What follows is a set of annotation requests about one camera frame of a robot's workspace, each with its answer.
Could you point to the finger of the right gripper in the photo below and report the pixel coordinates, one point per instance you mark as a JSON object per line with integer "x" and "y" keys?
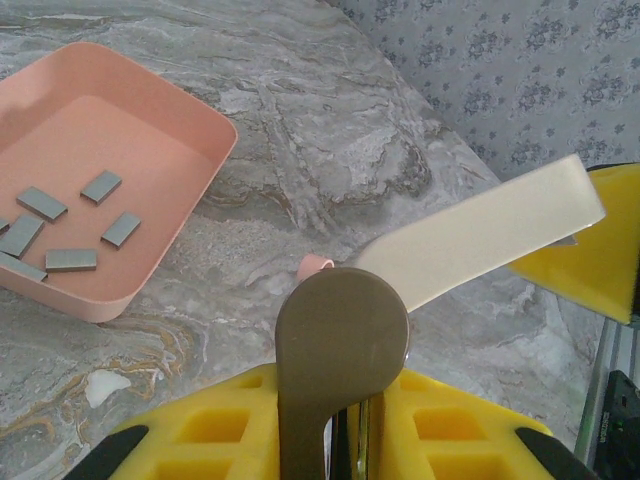
{"x": 585, "y": 280}
{"x": 620, "y": 187}

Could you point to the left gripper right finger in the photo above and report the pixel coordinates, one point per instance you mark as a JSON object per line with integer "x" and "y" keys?
{"x": 450, "y": 440}

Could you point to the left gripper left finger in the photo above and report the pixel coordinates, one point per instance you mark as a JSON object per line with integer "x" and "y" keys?
{"x": 225, "y": 440}

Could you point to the pink cream stapler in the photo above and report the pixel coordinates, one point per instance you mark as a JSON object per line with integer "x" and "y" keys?
{"x": 340, "y": 325}

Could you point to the pink plastic tray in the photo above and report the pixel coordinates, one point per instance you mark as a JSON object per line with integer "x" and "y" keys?
{"x": 100, "y": 125}

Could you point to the grey staple strip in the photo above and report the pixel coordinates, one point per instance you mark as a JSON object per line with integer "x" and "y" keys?
{"x": 101, "y": 186}
{"x": 22, "y": 236}
{"x": 71, "y": 260}
{"x": 41, "y": 204}
{"x": 121, "y": 230}
{"x": 20, "y": 267}

